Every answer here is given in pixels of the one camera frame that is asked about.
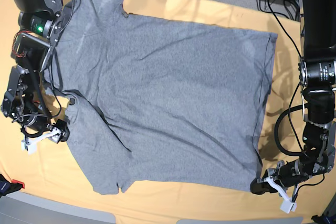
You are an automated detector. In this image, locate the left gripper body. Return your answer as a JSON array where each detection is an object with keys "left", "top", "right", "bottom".
[{"left": 262, "top": 159, "right": 310, "bottom": 193}]

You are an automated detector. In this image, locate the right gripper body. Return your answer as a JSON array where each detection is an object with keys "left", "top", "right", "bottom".
[{"left": 19, "top": 115, "right": 60, "bottom": 144}]

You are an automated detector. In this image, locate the grey t-shirt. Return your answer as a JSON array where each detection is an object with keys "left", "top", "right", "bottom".
[{"left": 52, "top": 0, "right": 277, "bottom": 195}]

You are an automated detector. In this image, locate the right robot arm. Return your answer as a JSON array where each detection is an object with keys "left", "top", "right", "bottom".
[{"left": 1, "top": 0, "right": 72, "bottom": 150}]

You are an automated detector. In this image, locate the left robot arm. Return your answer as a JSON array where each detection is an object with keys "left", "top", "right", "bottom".
[{"left": 250, "top": 0, "right": 335, "bottom": 196}]

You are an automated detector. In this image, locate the yellow table cloth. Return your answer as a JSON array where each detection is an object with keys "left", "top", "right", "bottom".
[{"left": 0, "top": 0, "right": 336, "bottom": 224}]

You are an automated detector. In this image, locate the black clamp right corner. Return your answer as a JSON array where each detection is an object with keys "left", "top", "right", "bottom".
[{"left": 311, "top": 215, "right": 334, "bottom": 224}]

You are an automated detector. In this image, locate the red and black clamp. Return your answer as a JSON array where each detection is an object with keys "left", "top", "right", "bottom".
[{"left": 0, "top": 175, "right": 25, "bottom": 197}]

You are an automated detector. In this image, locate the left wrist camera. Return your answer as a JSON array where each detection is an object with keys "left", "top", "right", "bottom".
[{"left": 280, "top": 200, "right": 297, "bottom": 214}]

